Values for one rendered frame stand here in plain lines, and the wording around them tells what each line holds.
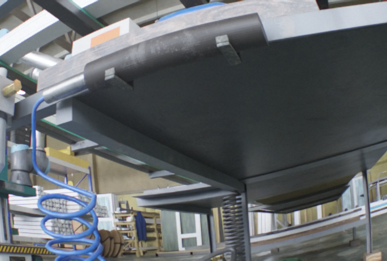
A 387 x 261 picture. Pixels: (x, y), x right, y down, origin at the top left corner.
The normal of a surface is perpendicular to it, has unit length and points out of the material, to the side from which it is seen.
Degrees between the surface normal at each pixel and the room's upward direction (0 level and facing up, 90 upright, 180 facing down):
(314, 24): 90
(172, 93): 180
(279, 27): 90
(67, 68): 90
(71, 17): 180
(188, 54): 146
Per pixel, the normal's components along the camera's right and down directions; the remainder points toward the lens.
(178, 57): -0.07, 0.74
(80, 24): 0.10, 0.95
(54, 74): -0.36, -0.25
